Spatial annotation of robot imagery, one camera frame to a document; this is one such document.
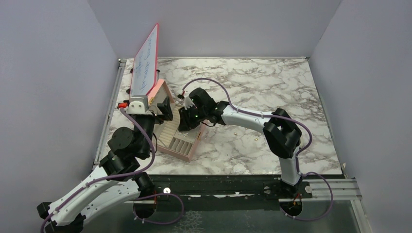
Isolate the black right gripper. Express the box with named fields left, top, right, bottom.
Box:
left=178, top=104, right=206, bottom=133

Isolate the pink jewelry box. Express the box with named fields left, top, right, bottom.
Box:
left=148, top=79, right=206, bottom=162

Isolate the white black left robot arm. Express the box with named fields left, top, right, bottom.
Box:
left=37, top=96, right=173, bottom=233

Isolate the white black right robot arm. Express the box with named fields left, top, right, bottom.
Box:
left=178, top=88, right=302, bottom=198

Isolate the pink framed whiteboard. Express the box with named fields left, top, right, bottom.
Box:
left=129, top=23, right=159, bottom=99

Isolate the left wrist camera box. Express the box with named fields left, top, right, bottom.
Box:
left=117, top=96, right=150, bottom=115

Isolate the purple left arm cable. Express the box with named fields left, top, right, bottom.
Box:
left=40, top=107, right=185, bottom=233

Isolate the black wire whiteboard stand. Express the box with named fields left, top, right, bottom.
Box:
left=126, top=68, right=160, bottom=94

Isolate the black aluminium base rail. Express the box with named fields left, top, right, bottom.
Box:
left=122, top=173, right=362, bottom=213

